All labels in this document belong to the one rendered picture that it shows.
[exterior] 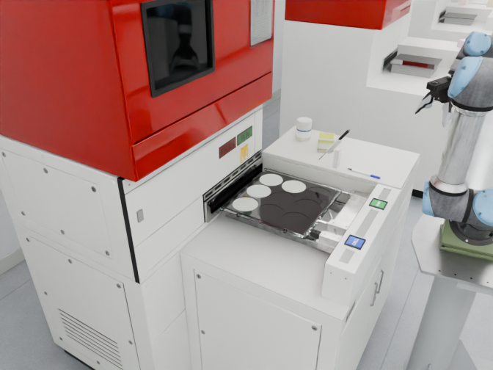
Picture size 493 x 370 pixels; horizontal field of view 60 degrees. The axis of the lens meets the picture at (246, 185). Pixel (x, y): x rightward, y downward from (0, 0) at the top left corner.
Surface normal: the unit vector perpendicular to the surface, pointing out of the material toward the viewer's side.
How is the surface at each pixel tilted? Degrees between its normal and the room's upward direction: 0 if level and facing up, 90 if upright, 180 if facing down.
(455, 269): 0
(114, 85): 90
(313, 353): 90
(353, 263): 0
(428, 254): 0
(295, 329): 90
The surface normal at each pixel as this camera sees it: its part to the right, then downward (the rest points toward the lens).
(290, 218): 0.00, -0.86
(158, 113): 0.86, 0.26
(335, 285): -0.51, 0.44
